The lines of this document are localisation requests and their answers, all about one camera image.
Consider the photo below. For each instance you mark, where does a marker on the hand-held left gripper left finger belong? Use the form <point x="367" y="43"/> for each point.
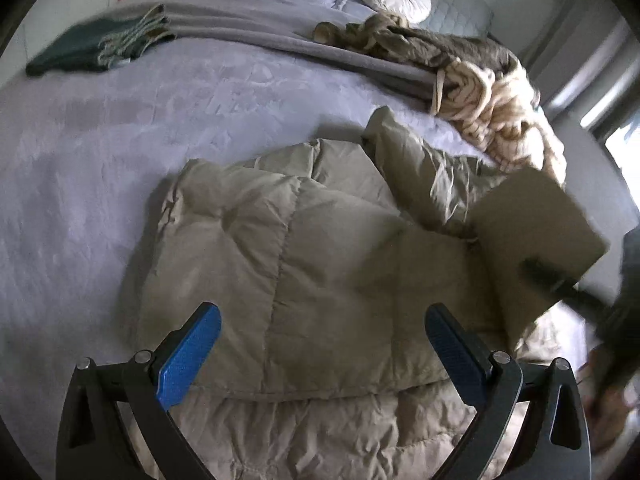
<point x="187" y="355"/>

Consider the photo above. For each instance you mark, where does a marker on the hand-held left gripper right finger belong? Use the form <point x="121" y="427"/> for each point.
<point x="452" y="355"/>

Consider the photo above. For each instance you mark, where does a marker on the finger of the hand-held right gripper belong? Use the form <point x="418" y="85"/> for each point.
<point x="555" y="285"/>

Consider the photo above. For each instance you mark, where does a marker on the beige puffer jacket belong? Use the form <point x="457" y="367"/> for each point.
<point x="325" y="260"/>

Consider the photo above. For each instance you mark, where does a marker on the window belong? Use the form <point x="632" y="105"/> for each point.
<point x="622" y="140"/>

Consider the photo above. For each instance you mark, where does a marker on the cream chunky knit blanket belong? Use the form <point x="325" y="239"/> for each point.
<point x="500" y="105"/>

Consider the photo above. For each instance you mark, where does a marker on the bed with lavender sheet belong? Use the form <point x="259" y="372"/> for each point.
<point x="100" y="160"/>

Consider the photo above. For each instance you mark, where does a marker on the olive brown cloth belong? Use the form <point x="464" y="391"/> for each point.
<point x="450" y="50"/>

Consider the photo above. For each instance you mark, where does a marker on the dark green fringed cloth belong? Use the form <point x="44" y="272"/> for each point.
<point x="70" y="50"/>

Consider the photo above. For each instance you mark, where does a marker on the grey blanket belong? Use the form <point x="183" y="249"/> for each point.
<point x="250" y="25"/>

